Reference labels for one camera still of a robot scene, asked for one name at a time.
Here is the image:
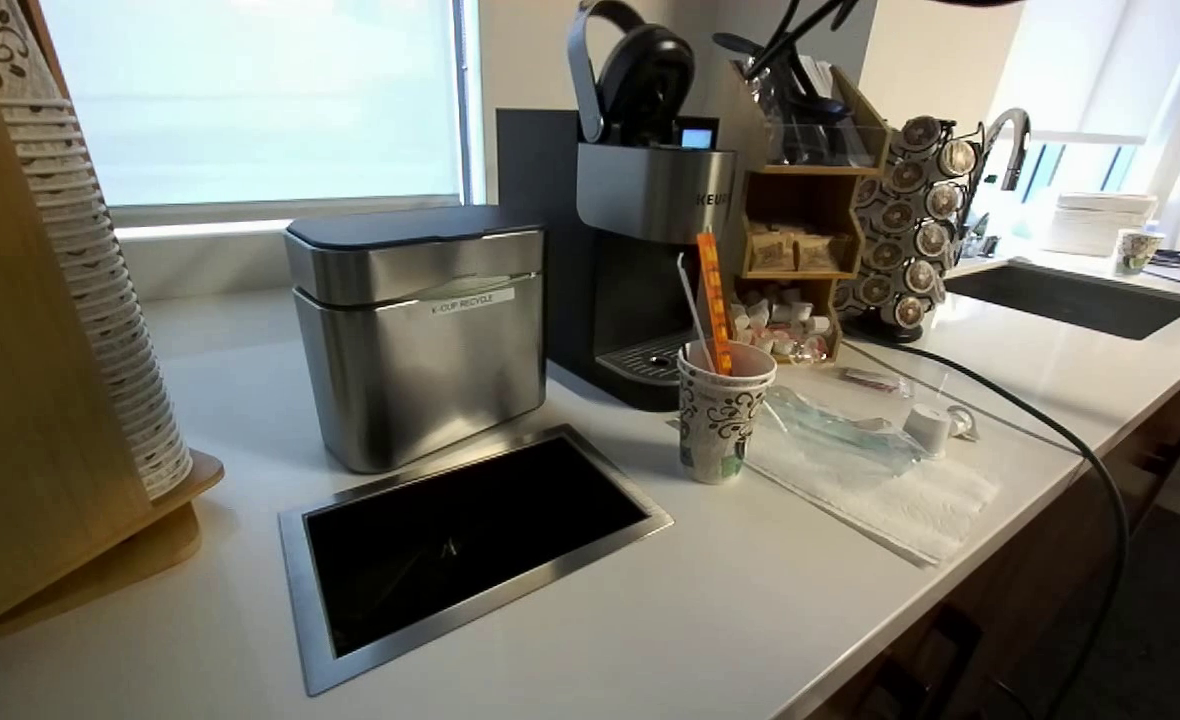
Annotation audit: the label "grey black coffee maker lid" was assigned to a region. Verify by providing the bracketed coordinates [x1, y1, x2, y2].
[565, 0, 702, 146]

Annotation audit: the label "coffee pod carousel rack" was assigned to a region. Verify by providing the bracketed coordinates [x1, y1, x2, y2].
[835, 113, 990, 347]

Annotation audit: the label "black steel coffee maker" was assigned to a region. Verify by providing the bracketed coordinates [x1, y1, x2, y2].
[494, 103, 754, 411]

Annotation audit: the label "dark grey bin lid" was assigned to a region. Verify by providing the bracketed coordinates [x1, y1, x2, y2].
[279, 199, 547, 256]

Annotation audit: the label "dark curved sink faucet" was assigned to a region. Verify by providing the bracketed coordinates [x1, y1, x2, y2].
[953, 103, 1037, 263]

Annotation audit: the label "window with white blind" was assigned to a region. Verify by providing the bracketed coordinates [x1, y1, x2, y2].
[1007, 0, 1180, 199]

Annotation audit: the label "stack of white napkins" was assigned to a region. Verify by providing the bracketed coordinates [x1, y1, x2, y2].
[1040, 187, 1166, 261]

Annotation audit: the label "wooden condiment organizer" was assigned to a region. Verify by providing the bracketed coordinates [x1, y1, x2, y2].
[728, 60, 888, 369]

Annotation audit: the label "small patterned paper cup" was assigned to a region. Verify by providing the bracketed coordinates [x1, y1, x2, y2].
[1112, 218, 1169, 281]

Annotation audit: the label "black undermount sink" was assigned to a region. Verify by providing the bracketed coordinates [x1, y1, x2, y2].
[940, 256, 1180, 343]

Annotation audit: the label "brown sugar packets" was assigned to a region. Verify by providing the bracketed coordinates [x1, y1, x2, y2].
[741, 218, 846, 281]

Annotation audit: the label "orange stirrer stick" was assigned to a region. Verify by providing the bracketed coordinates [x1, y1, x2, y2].
[692, 226, 741, 375]

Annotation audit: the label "white stirrer stick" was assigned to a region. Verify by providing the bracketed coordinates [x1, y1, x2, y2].
[671, 248, 716, 355]

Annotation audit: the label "patterned paper cup with stirrers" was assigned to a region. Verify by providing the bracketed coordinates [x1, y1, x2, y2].
[671, 335, 782, 489]

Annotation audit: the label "white ribbed counter mat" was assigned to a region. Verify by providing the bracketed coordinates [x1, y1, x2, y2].
[744, 340, 1088, 573]

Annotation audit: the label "wooden counter cabinet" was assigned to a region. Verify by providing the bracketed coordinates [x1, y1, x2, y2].
[810, 355, 1180, 720]

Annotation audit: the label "stainless steel countertop bin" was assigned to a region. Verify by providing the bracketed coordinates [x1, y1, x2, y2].
[279, 226, 547, 477]

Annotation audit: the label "large bright window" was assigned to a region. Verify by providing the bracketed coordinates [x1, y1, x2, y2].
[31, 0, 488, 226]

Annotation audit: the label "steel framed countertop trash chute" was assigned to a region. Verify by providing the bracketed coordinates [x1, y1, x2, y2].
[276, 419, 678, 699]

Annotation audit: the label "tall stack of paper cups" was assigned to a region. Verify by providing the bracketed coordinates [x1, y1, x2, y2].
[0, 0, 195, 504]

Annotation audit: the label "wooden cup dispenser stand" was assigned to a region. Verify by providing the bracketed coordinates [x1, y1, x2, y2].
[0, 0, 228, 650]

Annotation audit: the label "black power cable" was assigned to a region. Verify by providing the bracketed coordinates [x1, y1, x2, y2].
[866, 335, 1137, 720]

